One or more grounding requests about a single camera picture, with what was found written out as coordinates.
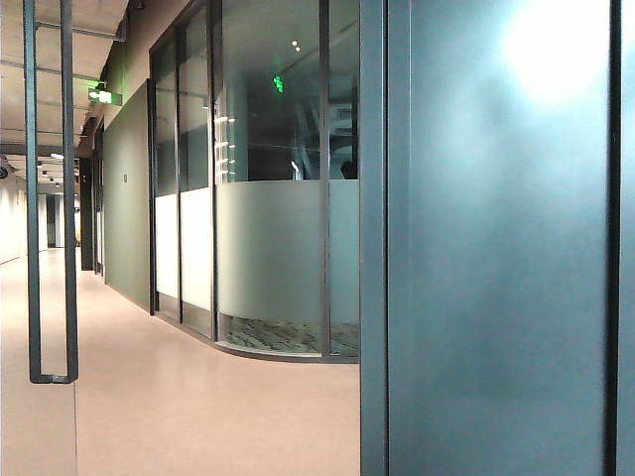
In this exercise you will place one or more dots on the grey ceiling pipe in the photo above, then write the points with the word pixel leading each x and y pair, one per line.
pixel 94 32

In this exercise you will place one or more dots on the person head dark silhouette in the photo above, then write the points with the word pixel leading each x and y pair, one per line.
pixel 349 170

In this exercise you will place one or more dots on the curved glass partition black frame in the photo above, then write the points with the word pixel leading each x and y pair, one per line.
pixel 268 238

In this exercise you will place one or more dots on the clear glass door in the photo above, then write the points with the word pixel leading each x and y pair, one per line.
pixel 49 431

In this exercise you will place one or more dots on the green exit sign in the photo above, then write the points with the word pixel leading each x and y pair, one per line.
pixel 105 95

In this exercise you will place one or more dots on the dark corridor door frame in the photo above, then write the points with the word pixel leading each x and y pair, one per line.
pixel 88 223

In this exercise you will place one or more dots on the frosted glass door dark frame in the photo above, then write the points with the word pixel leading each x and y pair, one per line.
pixel 496 297

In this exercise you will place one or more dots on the ceiling security camera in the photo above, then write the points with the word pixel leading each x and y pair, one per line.
pixel 4 171

